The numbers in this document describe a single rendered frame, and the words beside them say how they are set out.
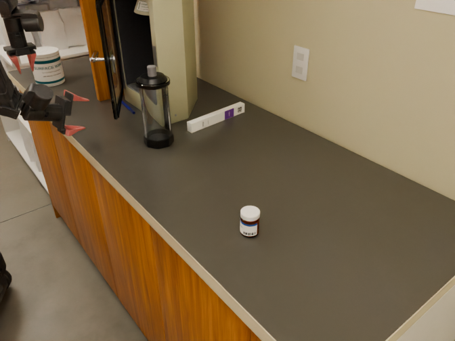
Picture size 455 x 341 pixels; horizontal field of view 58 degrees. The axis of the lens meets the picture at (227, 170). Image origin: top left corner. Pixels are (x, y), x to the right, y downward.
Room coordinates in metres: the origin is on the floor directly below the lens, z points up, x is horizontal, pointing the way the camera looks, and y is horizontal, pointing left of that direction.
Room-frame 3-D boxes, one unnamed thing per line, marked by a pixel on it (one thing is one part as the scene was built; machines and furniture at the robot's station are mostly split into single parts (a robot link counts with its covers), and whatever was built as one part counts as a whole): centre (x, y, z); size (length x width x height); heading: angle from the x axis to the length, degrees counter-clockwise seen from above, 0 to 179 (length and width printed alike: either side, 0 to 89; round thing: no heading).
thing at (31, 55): (1.54, 0.77, 1.14); 0.07 x 0.07 x 0.09; 38
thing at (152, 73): (1.26, 0.24, 1.18); 0.09 x 0.09 x 0.07
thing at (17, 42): (1.54, 0.77, 1.21); 0.10 x 0.07 x 0.07; 128
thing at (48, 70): (1.84, 0.83, 1.02); 0.13 x 0.13 x 0.15
